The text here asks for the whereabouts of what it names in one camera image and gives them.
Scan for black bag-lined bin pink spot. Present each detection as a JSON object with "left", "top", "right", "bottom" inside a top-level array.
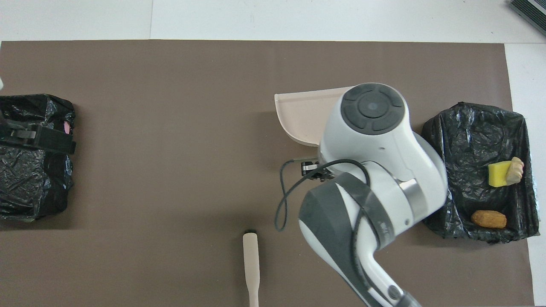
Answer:
[{"left": 0, "top": 94, "right": 76, "bottom": 221}]

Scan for brown bread-like lump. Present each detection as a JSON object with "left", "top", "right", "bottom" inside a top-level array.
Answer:
[{"left": 471, "top": 210, "right": 507, "bottom": 229}]

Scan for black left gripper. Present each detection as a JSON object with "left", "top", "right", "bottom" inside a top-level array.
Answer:
[{"left": 0, "top": 119, "right": 77, "bottom": 155}]

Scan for beige plastic dustpan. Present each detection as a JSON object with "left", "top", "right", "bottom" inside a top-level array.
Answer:
[{"left": 274, "top": 87, "right": 354, "bottom": 148}]

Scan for brown table mat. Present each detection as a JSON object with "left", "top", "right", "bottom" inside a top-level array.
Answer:
[{"left": 0, "top": 40, "right": 534, "bottom": 307}]

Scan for beige hand brush black bristles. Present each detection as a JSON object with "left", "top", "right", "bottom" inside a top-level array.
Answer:
[{"left": 243, "top": 232, "right": 260, "bottom": 307}]

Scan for pale foam chunk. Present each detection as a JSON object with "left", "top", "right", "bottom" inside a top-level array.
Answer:
[{"left": 506, "top": 156, "right": 525, "bottom": 185}]

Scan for small curved yellow sponge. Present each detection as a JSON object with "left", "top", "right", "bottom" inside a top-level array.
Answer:
[{"left": 488, "top": 161, "right": 512, "bottom": 188}]

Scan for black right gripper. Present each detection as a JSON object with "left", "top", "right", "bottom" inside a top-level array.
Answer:
[{"left": 301, "top": 161, "right": 334, "bottom": 182}]

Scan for dark ribbed panel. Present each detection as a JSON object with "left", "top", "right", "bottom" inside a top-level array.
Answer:
[{"left": 509, "top": 0, "right": 546, "bottom": 37}]

